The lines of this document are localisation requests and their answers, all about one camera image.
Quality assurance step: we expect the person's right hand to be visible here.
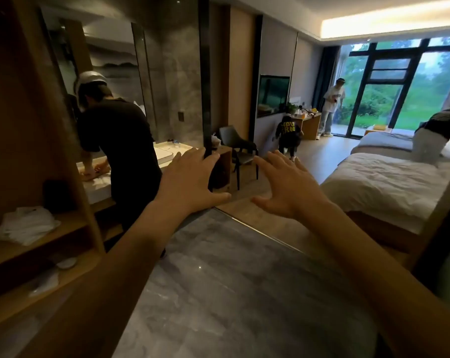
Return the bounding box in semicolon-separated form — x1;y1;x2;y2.
250;150;332;220

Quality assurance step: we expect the person's left hand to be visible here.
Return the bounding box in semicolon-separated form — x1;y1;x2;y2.
153;147;232;220

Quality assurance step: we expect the person's right forearm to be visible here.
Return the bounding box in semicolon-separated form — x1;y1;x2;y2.
295;202;450;358

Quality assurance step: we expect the person's left forearm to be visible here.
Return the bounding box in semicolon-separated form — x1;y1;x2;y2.
18;199;191;358

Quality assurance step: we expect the wooden side table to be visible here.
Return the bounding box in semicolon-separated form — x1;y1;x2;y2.
209;144;233;193

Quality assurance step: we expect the wooden desk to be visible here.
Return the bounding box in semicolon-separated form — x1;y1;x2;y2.
294;111;322;141

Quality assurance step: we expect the grey chair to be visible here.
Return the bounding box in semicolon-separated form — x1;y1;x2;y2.
219;125;260;191

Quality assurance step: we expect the bed with crumpled white sheet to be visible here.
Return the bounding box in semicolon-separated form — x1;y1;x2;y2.
320;152;450;254

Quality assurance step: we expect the bed with grey runner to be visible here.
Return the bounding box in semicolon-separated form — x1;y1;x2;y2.
350;131;450;161

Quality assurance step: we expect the dark curtain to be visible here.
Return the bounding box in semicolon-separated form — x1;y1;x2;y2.
311;45;340;112

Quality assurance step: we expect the black framed glass window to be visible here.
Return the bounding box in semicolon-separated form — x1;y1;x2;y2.
335;35;450;138

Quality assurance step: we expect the white helmet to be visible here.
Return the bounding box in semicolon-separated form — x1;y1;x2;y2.
74;70;108;95

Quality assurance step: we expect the crumpled white cloth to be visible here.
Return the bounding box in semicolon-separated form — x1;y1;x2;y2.
0;206;61;247

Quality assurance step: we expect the wooden shelf unit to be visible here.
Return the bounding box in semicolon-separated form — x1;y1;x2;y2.
0;0;106;332

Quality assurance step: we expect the wall television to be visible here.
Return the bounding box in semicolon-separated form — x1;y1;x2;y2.
256;74;291;119

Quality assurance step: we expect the black partition frame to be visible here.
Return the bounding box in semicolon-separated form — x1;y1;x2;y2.
198;0;213;190

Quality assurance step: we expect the wall mirror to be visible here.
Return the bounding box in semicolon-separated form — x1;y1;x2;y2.
38;6;157;161

